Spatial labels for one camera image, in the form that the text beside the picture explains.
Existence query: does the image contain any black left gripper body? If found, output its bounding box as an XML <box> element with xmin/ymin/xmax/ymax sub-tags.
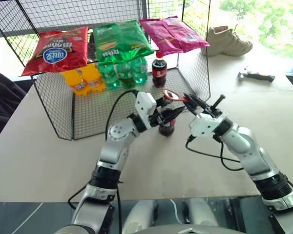
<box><xmin>148</xmin><ymin>104</ymin><xmax>165</xmax><ymax>128</ymax></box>

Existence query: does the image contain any silver rounded robot leg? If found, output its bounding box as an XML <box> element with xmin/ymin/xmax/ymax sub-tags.
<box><xmin>121</xmin><ymin>199</ymin><xmax>160</xmax><ymax>234</ymax></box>
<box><xmin>185</xmin><ymin>197</ymin><xmax>220</xmax><ymax>232</ymax></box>

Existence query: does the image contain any pink chips bag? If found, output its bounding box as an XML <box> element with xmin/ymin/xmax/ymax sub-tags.
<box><xmin>138</xmin><ymin>16</ymin><xmax>211</xmax><ymax>57</ymax></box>

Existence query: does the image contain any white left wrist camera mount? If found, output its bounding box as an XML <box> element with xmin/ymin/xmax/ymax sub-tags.
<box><xmin>134</xmin><ymin>92</ymin><xmax>158</xmax><ymax>129</ymax></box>

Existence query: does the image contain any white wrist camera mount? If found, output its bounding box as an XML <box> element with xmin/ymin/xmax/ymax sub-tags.
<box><xmin>134</xmin><ymin>92</ymin><xmax>158</xmax><ymax>129</ymax></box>
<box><xmin>188</xmin><ymin>112</ymin><xmax>228</xmax><ymax>137</ymax></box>

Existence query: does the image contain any black fabric bundle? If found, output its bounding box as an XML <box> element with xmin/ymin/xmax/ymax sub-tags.
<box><xmin>0</xmin><ymin>66</ymin><xmax>28</xmax><ymax>150</ymax></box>

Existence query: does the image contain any beige sneaker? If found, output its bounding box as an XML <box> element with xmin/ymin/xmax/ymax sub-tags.
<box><xmin>201</xmin><ymin>25</ymin><xmax>253</xmax><ymax>58</ymax></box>

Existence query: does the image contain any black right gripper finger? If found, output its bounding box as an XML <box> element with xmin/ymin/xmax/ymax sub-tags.
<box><xmin>185</xmin><ymin>100</ymin><xmax>204</xmax><ymax>115</ymax></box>
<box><xmin>183</xmin><ymin>93</ymin><xmax>211</xmax><ymax>110</ymax></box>

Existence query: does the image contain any silver robot torso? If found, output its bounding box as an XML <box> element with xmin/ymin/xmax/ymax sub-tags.
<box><xmin>136</xmin><ymin>226</ymin><xmax>238</xmax><ymax>234</ymax></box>

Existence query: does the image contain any plastic cola bottle red cap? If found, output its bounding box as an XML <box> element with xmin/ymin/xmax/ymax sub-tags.
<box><xmin>151</xmin><ymin>51</ymin><xmax>167</xmax><ymax>88</ymax></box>

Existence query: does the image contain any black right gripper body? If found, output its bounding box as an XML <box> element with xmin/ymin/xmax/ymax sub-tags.
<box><xmin>200</xmin><ymin>94</ymin><xmax>229</xmax><ymax>120</ymax></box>

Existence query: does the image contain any black wire grid rack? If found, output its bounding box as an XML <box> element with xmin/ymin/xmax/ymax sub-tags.
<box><xmin>0</xmin><ymin>0</ymin><xmax>212</xmax><ymax>141</ymax></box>

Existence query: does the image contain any thin white cable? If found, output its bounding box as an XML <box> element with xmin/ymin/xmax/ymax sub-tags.
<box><xmin>170</xmin><ymin>198</ymin><xmax>184</xmax><ymax>225</ymax></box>

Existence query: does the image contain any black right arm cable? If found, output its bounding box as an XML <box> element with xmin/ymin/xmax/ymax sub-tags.
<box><xmin>185</xmin><ymin>135</ymin><xmax>245</xmax><ymax>172</ymax></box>

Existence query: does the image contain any green soda plastic bottle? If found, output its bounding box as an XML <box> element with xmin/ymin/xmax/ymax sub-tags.
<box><xmin>132</xmin><ymin>56</ymin><xmax>149</xmax><ymax>86</ymax></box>
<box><xmin>117</xmin><ymin>60</ymin><xmax>135</xmax><ymax>89</ymax></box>
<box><xmin>99</xmin><ymin>63</ymin><xmax>122</xmax><ymax>91</ymax></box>

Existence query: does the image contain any orange soda plastic bottle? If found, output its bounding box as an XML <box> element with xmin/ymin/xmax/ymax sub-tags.
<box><xmin>62</xmin><ymin>68</ymin><xmax>89</xmax><ymax>97</ymax></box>
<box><xmin>84</xmin><ymin>63</ymin><xmax>107</xmax><ymax>94</ymax></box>

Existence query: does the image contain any green chips bag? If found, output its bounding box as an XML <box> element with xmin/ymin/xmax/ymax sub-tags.
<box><xmin>92</xmin><ymin>19</ymin><xmax>155</xmax><ymax>66</ymax></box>

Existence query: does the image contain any red bottle opener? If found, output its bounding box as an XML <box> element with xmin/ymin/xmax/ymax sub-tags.
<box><xmin>162</xmin><ymin>88</ymin><xmax>190</xmax><ymax>103</ymax></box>

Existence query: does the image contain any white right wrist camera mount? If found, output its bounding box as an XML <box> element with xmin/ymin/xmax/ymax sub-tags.
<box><xmin>188</xmin><ymin>112</ymin><xmax>228</xmax><ymax>137</ymax></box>

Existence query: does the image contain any glass cola bottle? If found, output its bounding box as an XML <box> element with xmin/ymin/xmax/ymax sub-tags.
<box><xmin>158</xmin><ymin>96</ymin><xmax>177</xmax><ymax>137</ymax></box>

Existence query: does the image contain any red chips bag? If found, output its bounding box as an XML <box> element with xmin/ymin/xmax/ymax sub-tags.
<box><xmin>21</xmin><ymin>26</ymin><xmax>90</xmax><ymax>77</ymax></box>

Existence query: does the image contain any hammer with black orange handle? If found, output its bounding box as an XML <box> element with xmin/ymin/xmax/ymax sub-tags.
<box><xmin>237</xmin><ymin>70</ymin><xmax>276</xmax><ymax>86</ymax></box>

